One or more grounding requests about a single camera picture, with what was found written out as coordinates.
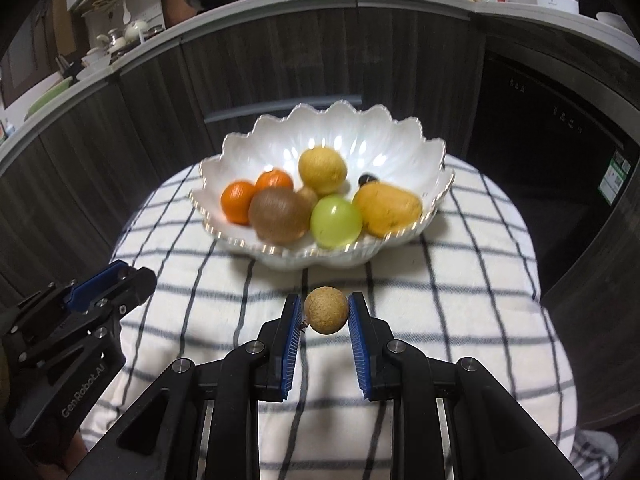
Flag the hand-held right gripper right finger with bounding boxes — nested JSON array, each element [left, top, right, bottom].
[[347, 291, 583, 480]]

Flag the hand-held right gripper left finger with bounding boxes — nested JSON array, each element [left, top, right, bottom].
[[92, 294, 304, 480]]

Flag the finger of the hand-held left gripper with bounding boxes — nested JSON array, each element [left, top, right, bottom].
[[65, 260, 129, 309], [94, 266, 158, 321]]

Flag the brown kiwi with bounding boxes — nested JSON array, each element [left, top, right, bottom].
[[248, 187, 313, 247]]

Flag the green apple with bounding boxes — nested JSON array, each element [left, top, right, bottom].
[[310, 196, 362, 249]]

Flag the large orange mandarin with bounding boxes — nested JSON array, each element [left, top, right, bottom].
[[220, 180, 258, 226]]

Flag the yellow mango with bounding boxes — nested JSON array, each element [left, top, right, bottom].
[[352, 182, 423, 239]]

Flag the white scalloped bowl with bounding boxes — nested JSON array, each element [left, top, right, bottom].
[[189, 100, 455, 271]]

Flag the person's left forearm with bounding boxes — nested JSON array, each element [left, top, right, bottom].
[[27, 435, 88, 480]]

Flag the white checkered cloth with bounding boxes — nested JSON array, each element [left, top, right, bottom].
[[80, 152, 581, 480]]

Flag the small mandarin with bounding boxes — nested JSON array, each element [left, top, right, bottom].
[[255, 169, 295, 193]]

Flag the yellow lemon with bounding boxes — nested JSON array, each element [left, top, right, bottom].
[[298, 146, 348, 197]]

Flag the green tray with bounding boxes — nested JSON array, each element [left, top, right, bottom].
[[25, 80, 71, 117]]

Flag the metal teapot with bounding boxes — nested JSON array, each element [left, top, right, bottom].
[[97, 30, 126, 53]]

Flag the black dishwasher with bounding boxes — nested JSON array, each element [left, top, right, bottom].
[[467, 52, 636, 281]]

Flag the pale quilted fabric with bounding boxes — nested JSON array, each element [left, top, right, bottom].
[[570, 430, 621, 480]]

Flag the dark wood kitchen cabinets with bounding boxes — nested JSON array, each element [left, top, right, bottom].
[[0, 0, 640, 431]]

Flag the green label sticker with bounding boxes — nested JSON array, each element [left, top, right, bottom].
[[597, 150, 632, 206]]

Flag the white square container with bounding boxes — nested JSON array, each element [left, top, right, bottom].
[[536, 0, 581, 15]]

